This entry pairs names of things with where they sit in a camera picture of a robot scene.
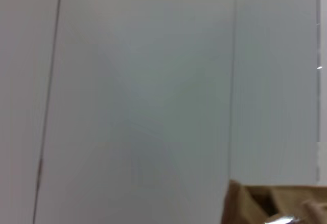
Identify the khaki canvas food bag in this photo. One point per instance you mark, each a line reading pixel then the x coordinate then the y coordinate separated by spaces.
pixel 240 203

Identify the silver metal zipper pull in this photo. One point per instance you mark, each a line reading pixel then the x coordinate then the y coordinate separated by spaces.
pixel 282 219

